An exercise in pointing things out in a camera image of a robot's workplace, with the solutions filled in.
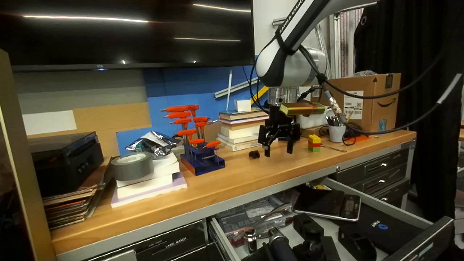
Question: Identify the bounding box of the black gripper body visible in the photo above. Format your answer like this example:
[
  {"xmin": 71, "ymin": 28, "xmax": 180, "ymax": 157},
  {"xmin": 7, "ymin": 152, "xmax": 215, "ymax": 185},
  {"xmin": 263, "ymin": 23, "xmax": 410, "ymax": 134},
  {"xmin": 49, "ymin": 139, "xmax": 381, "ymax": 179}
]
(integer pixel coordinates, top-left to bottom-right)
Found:
[{"xmin": 258, "ymin": 105, "xmax": 300, "ymax": 144}]

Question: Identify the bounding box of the small black block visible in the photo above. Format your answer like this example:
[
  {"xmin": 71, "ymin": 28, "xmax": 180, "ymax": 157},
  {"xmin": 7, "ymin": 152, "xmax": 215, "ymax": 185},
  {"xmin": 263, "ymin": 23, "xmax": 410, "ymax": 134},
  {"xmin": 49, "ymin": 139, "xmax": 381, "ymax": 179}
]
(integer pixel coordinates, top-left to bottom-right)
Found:
[{"xmin": 248, "ymin": 150, "xmax": 260, "ymax": 159}]

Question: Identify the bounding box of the black tool drawer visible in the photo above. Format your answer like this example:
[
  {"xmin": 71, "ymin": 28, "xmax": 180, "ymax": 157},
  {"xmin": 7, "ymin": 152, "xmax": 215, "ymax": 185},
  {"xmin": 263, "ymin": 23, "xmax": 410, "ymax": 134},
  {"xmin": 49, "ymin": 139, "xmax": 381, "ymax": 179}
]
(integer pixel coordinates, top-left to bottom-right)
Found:
[{"xmin": 209, "ymin": 178, "xmax": 454, "ymax": 261}]

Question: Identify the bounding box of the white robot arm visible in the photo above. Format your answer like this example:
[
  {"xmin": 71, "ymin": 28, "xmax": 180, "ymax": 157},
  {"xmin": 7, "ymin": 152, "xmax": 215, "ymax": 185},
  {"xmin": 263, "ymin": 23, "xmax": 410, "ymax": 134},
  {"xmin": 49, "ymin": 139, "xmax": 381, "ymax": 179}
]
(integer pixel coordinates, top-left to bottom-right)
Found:
[{"xmin": 255, "ymin": 0, "xmax": 379, "ymax": 156}]

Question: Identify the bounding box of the yellow red green lego block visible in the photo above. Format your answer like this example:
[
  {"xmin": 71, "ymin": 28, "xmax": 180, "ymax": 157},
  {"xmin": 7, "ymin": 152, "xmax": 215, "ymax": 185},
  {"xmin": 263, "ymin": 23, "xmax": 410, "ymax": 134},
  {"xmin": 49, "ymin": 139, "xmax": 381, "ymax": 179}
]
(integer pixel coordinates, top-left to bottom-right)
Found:
[{"xmin": 309, "ymin": 134, "xmax": 322, "ymax": 152}]

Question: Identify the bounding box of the stack of books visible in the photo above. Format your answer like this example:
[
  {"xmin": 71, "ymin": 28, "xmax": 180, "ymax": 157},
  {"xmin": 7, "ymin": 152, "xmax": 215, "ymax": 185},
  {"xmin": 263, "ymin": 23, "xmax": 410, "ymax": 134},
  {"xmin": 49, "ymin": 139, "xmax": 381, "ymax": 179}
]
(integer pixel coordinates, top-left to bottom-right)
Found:
[{"xmin": 218, "ymin": 110, "xmax": 268, "ymax": 150}]

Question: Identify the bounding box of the yellow level tool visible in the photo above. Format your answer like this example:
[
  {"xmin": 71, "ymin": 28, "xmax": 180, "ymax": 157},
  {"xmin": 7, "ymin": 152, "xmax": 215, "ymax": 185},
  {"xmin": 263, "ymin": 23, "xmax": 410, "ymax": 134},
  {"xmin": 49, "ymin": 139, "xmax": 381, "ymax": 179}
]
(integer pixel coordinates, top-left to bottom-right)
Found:
[{"xmin": 251, "ymin": 85, "xmax": 268, "ymax": 102}]

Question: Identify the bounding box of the small white box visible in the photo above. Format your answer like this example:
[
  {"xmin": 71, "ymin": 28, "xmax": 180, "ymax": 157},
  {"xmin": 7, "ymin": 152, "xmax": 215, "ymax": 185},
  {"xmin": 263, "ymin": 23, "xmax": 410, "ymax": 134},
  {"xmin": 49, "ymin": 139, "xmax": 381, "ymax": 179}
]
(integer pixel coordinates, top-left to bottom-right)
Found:
[{"xmin": 236, "ymin": 99, "xmax": 251, "ymax": 111}]

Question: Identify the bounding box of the white pen cup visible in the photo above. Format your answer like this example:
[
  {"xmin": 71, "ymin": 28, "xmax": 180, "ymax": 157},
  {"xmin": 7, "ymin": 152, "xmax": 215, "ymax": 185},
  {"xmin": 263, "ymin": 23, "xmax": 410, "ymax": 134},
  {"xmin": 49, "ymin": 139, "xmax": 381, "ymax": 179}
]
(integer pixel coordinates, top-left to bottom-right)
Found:
[{"xmin": 329, "ymin": 123, "xmax": 347, "ymax": 143}]

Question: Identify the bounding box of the metal square ruler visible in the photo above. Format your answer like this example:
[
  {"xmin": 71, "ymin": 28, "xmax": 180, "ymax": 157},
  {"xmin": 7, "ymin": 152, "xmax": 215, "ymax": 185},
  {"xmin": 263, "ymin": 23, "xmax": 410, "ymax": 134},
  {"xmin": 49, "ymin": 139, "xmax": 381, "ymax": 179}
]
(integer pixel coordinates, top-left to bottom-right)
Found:
[{"xmin": 213, "ymin": 78, "xmax": 258, "ymax": 98}]

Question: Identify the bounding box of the black tablet device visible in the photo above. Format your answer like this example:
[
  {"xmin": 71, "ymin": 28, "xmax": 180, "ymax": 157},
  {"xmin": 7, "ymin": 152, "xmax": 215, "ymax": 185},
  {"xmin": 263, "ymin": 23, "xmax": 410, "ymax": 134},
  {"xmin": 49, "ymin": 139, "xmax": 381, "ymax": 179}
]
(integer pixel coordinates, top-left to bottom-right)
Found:
[{"xmin": 294, "ymin": 186, "xmax": 361, "ymax": 221}]

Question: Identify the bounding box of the cardboard box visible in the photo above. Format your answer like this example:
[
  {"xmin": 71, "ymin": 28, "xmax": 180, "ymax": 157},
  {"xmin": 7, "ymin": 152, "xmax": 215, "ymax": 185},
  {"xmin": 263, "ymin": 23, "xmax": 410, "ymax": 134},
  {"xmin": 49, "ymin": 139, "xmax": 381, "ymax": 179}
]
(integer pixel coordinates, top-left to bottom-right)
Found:
[{"xmin": 328, "ymin": 72, "xmax": 402, "ymax": 131}]

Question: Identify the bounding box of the black box with blue logo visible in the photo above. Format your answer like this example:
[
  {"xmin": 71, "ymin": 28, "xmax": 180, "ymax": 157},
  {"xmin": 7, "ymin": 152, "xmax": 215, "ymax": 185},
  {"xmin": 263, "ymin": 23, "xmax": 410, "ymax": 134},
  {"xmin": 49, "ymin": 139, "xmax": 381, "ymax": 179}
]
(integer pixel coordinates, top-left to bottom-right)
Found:
[{"xmin": 339, "ymin": 204, "xmax": 421, "ymax": 253}]

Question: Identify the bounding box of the black case on left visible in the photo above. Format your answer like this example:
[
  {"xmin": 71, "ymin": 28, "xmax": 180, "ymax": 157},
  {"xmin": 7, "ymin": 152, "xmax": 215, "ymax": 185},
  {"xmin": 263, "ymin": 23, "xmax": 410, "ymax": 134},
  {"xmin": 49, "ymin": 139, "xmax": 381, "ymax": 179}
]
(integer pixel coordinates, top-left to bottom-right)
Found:
[{"xmin": 29, "ymin": 131, "xmax": 103, "ymax": 195}]

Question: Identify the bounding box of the large black monitor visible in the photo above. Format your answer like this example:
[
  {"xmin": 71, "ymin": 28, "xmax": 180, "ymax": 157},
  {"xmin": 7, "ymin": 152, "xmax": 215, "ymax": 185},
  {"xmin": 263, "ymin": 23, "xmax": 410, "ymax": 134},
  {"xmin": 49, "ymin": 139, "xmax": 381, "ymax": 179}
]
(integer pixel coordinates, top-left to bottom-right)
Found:
[{"xmin": 0, "ymin": 0, "xmax": 254, "ymax": 70}]

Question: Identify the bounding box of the gold wrist camera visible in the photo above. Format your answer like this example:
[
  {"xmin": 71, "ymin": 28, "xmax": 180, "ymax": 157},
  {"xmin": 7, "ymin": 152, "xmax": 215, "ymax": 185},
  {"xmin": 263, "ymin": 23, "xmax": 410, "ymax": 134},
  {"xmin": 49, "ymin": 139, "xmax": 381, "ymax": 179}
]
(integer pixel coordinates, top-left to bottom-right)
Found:
[{"xmin": 280, "ymin": 101, "xmax": 326, "ymax": 117}]

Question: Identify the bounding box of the orange T-handle tool set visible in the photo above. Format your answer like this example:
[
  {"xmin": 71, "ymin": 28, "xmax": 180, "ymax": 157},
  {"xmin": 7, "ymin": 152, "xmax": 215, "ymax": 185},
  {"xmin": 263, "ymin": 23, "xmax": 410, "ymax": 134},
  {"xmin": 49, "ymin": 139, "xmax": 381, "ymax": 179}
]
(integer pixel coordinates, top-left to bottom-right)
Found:
[{"xmin": 164, "ymin": 104, "xmax": 225, "ymax": 175}]

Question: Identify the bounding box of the grey duct tape roll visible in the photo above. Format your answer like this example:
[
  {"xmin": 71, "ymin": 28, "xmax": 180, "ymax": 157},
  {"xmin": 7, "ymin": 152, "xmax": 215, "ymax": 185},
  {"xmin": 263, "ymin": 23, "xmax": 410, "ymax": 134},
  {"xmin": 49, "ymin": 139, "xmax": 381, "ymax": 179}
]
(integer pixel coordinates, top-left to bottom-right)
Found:
[{"xmin": 110, "ymin": 152, "xmax": 152, "ymax": 181}]

